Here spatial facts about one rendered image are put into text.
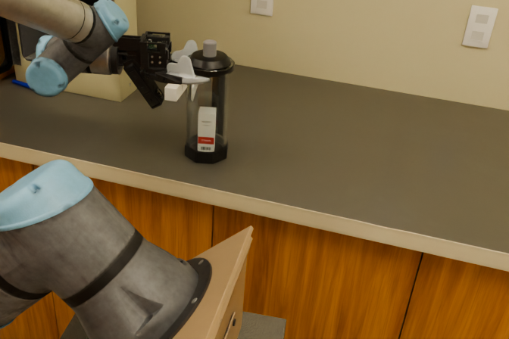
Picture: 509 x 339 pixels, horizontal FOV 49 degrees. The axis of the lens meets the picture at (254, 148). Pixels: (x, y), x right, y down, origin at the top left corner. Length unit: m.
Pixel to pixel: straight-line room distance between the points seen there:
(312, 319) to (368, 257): 0.24
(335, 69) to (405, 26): 0.25
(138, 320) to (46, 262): 0.12
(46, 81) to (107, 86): 0.44
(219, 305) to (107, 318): 0.13
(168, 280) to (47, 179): 0.18
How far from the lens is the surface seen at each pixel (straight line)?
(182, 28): 1.89
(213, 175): 1.23
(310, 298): 1.34
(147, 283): 0.67
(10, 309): 0.74
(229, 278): 0.65
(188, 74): 1.17
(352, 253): 1.23
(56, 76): 1.12
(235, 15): 1.81
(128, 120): 1.46
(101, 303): 0.67
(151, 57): 1.20
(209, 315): 0.62
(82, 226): 0.65
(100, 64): 1.22
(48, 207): 0.64
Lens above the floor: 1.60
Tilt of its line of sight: 30 degrees down
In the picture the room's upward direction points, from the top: 4 degrees clockwise
